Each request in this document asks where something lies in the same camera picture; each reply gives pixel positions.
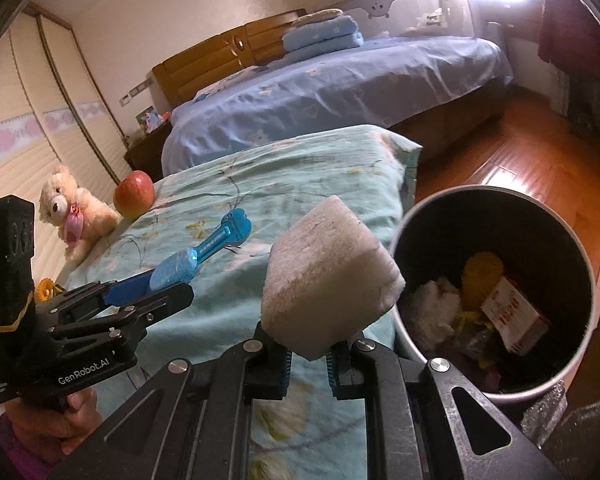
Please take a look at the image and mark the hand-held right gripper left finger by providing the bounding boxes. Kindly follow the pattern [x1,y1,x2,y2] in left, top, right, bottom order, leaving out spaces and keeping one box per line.
[45,320,293,480]

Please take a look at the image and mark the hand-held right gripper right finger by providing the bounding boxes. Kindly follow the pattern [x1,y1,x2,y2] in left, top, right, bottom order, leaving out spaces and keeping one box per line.
[325,337,566,480]

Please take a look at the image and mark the white orange plastic bag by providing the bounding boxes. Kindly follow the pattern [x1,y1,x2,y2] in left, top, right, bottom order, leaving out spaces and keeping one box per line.
[409,277,463,351]

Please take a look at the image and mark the wall switch panel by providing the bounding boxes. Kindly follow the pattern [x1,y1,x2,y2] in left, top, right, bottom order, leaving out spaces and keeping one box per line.
[120,80,153,107]

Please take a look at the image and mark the bubble wrap sheet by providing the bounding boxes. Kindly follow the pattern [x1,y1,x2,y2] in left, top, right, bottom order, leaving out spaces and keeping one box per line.
[522,380,600,480]

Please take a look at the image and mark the folded blue blanket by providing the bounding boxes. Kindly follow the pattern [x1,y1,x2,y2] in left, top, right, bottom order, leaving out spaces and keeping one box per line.
[282,14,366,55]

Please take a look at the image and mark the photo frame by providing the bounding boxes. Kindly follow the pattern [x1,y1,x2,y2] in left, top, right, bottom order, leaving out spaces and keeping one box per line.
[135,106,163,133]

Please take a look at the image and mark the cream sliding wardrobe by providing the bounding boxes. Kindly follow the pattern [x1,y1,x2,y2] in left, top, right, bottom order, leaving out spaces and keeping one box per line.
[0,2,128,281]

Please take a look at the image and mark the yellow foil wrapper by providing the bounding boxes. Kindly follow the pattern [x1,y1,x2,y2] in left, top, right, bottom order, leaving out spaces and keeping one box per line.
[452,310,487,342]

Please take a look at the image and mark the yellow toy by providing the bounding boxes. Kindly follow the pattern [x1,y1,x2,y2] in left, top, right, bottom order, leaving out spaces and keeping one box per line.
[34,277,68,303]

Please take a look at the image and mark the red yellow apple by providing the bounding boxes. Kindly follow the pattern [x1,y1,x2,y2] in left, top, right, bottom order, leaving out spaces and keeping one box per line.
[113,170,156,220]

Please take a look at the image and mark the grey bed guard rail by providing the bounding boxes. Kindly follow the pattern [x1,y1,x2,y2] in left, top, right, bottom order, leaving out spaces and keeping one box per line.
[315,0,478,38]

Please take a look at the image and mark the bed with blue sheet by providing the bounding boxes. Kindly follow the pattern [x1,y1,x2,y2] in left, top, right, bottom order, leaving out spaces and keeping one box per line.
[161,35,513,178]

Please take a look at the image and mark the wooden headboard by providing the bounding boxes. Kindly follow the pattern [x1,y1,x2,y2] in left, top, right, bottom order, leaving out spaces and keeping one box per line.
[151,8,308,111]

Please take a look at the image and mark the dark wooden nightstand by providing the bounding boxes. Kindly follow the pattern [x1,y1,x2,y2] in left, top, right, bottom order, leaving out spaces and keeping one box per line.
[125,122,173,171]

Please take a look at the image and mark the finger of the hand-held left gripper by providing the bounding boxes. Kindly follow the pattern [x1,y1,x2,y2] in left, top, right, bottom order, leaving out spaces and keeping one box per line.
[97,282,196,343]
[52,271,155,323]

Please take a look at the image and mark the green floral bed sheet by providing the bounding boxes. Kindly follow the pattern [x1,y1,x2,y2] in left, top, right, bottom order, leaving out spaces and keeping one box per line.
[55,124,423,480]

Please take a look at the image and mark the cream teddy bear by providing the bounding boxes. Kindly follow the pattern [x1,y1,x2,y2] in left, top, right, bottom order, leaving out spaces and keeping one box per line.
[39,165,122,263]

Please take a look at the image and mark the round black trash bin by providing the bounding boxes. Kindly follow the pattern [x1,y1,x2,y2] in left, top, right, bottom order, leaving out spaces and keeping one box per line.
[389,186,597,407]

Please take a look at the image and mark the printed blue white pillow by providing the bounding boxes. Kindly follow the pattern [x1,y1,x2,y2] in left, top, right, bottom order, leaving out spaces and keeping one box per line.
[192,71,246,103]

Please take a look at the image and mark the person's left hand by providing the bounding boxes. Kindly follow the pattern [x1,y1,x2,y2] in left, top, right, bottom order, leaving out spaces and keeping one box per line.
[2,387,100,461]

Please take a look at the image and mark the white foam block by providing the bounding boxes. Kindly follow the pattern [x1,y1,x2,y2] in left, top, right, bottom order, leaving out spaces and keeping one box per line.
[260,195,407,361]

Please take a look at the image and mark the red milk carton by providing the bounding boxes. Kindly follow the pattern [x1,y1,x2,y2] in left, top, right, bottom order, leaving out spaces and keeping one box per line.
[480,276,552,357]

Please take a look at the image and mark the orange foam fruit net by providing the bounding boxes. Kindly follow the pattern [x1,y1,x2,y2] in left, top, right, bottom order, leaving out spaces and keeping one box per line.
[461,252,506,311]

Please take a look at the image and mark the dark red coat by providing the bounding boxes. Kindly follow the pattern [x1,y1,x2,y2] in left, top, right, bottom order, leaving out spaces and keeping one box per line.
[537,0,600,68]

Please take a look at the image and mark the person's left forearm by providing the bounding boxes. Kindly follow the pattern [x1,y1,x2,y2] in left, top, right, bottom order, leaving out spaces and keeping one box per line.
[0,410,56,480]

